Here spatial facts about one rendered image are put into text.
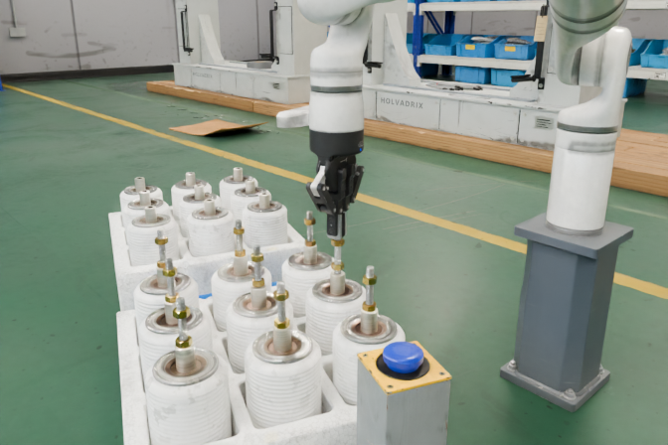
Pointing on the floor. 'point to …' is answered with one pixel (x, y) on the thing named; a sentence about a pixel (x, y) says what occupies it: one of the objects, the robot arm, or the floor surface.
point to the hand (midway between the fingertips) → (336, 223)
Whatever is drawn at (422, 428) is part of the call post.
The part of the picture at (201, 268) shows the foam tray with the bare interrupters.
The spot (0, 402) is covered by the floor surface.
